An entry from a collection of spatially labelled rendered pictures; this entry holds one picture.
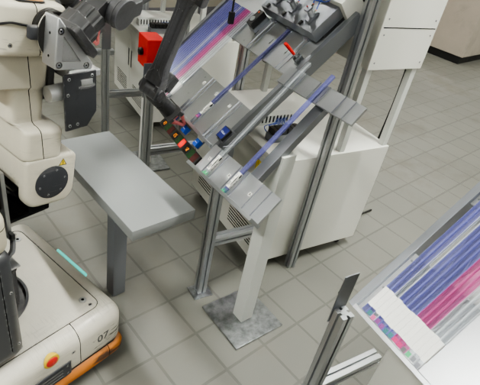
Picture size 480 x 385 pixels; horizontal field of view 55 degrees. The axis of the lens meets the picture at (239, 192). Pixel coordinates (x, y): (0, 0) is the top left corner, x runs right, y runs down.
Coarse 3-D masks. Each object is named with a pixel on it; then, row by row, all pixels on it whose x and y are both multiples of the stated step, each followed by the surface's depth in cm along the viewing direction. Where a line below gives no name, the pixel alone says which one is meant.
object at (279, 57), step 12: (240, 0) 204; (252, 0) 199; (264, 0) 195; (264, 24) 187; (276, 24) 183; (240, 36) 191; (252, 36) 187; (264, 36) 183; (276, 36) 179; (288, 36) 176; (300, 36) 172; (252, 48) 183; (264, 48) 179; (276, 48) 176; (300, 48) 169; (312, 48) 166; (264, 60) 176; (276, 60) 172; (288, 60) 169
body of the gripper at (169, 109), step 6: (168, 102) 166; (174, 102) 172; (162, 108) 166; (168, 108) 167; (174, 108) 169; (162, 114) 172; (168, 114) 169; (174, 114) 169; (180, 114) 168; (168, 120) 169
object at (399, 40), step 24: (384, 0) 168; (408, 0) 170; (432, 0) 176; (384, 24) 171; (408, 24) 177; (432, 24) 184; (384, 48) 178; (408, 48) 185; (264, 72) 242; (408, 72) 197; (360, 96) 188; (384, 144) 216
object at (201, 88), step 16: (192, 80) 192; (208, 80) 187; (176, 96) 192; (192, 96) 187; (208, 96) 182; (224, 96) 177; (192, 112) 182; (208, 112) 177; (224, 112) 172; (240, 112) 168; (208, 128) 171
